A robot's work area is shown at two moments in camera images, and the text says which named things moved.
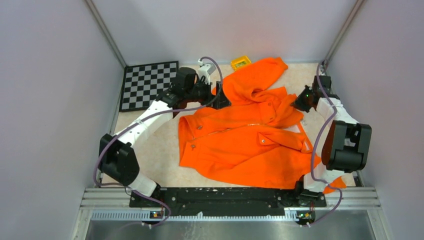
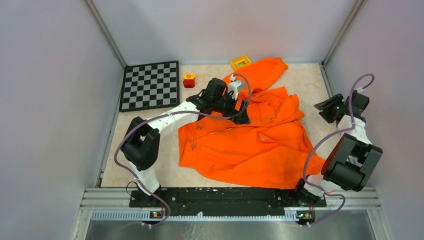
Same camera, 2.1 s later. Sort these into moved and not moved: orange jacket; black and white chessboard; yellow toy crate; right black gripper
Moved: right black gripper
Not moved: orange jacket; black and white chessboard; yellow toy crate
